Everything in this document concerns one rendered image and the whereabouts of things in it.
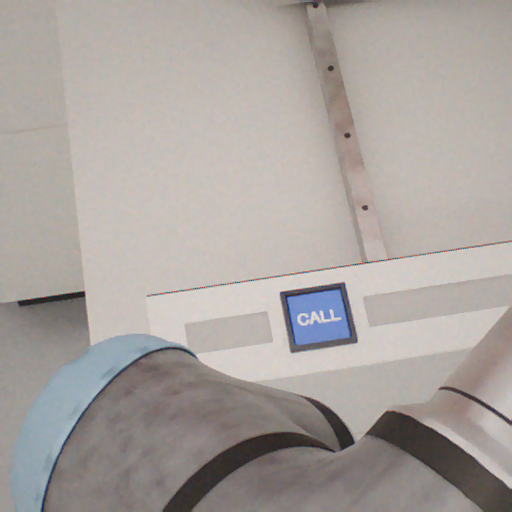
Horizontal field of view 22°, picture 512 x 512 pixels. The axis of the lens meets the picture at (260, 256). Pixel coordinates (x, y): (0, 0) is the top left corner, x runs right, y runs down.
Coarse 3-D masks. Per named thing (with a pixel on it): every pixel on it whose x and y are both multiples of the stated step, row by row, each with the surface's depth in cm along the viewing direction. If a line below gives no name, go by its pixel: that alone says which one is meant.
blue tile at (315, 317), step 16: (288, 304) 108; (304, 304) 108; (320, 304) 108; (336, 304) 108; (304, 320) 107; (320, 320) 107; (336, 320) 107; (304, 336) 106; (320, 336) 106; (336, 336) 106
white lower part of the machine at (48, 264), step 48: (0, 0) 151; (48, 0) 153; (0, 48) 158; (48, 48) 160; (0, 96) 166; (48, 96) 168; (0, 144) 174; (48, 144) 176; (0, 192) 184; (48, 192) 186; (0, 240) 194; (48, 240) 196; (0, 288) 206; (48, 288) 208
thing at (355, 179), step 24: (312, 24) 138; (312, 48) 140; (336, 72) 135; (336, 96) 133; (336, 120) 132; (336, 144) 132; (360, 168) 129; (360, 192) 127; (360, 216) 126; (360, 240) 125
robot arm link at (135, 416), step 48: (144, 336) 62; (48, 384) 60; (96, 384) 57; (144, 384) 57; (192, 384) 57; (240, 384) 60; (48, 432) 58; (96, 432) 56; (144, 432) 54; (192, 432) 53; (240, 432) 53; (288, 432) 54; (336, 432) 61; (48, 480) 57; (96, 480) 54; (144, 480) 52; (192, 480) 51
